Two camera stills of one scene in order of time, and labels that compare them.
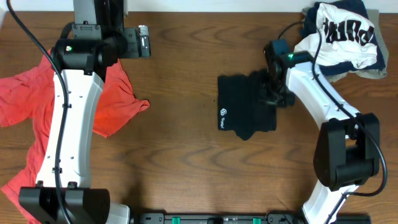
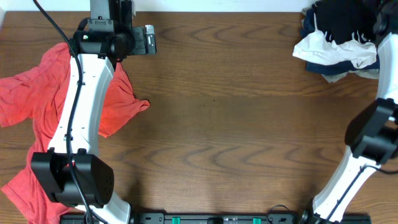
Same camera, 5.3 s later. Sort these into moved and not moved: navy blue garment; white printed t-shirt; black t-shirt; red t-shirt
Moved: black t-shirt
Not moved: navy blue garment; white printed t-shirt; red t-shirt
